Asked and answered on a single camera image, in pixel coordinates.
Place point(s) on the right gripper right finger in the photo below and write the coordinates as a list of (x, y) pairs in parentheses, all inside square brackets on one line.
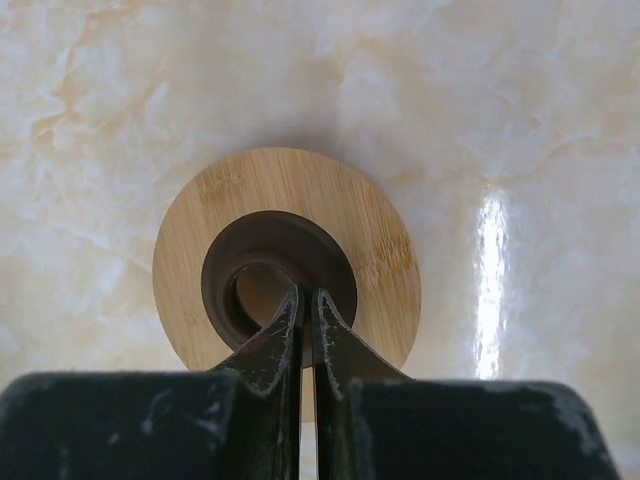
[(339, 358)]

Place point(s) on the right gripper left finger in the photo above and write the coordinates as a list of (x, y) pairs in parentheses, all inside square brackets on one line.
[(262, 413)]

